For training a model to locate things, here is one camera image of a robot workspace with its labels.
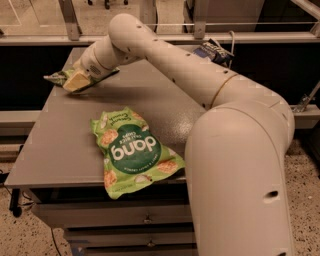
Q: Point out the grey metal railing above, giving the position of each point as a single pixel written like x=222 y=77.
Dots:
x=80 y=22

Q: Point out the middle grey drawer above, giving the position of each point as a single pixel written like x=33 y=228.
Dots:
x=132 y=236

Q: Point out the bottom grey drawer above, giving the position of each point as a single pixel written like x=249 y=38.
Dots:
x=164 y=250

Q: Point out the green jalapeno chip bag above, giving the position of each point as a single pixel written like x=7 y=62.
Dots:
x=59 y=78

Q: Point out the green dang rice chip bag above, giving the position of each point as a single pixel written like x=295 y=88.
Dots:
x=133 y=158

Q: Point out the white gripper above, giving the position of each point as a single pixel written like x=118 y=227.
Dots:
x=88 y=65

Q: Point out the blue chip bag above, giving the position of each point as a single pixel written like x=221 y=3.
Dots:
x=215 y=52

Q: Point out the grey drawer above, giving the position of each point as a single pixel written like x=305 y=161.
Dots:
x=114 y=213
x=132 y=236
x=164 y=250

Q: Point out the top grey drawer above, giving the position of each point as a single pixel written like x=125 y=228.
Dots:
x=114 y=213

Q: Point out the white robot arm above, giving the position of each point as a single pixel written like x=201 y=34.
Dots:
x=235 y=151

